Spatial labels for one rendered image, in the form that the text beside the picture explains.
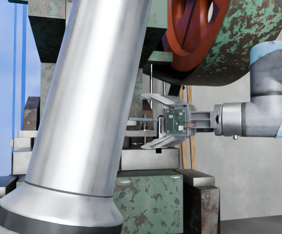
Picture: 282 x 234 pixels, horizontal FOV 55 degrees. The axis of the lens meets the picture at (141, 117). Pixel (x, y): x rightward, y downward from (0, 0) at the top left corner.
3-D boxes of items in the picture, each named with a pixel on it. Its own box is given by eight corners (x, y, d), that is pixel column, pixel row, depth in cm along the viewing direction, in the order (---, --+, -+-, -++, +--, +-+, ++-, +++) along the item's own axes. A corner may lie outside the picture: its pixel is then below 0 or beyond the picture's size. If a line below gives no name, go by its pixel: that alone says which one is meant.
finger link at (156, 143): (132, 147, 65) (163, 127, 62) (142, 146, 70) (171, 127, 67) (138, 159, 64) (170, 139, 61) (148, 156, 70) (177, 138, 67)
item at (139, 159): (180, 169, 78) (180, 148, 78) (10, 175, 67) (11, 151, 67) (150, 157, 107) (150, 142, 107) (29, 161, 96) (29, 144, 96)
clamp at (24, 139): (69, 146, 82) (70, 113, 83) (9, 148, 78) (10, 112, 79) (70, 146, 88) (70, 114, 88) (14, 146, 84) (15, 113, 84)
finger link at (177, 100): (163, 89, 67) (194, 106, 64) (166, 89, 68) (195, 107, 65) (154, 105, 68) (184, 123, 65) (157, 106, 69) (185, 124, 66)
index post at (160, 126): (168, 148, 78) (167, 114, 79) (157, 148, 77) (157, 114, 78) (164, 147, 81) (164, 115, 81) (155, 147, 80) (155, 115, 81)
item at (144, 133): (174, 145, 90) (174, 114, 91) (124, 146, 86) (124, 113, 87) (168, 144, 96) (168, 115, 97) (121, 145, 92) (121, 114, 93)
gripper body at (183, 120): (162, 102, 61) (218, 100, 56) (173, 105, 68) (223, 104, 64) (163, 137, 60) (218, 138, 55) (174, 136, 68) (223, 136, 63)
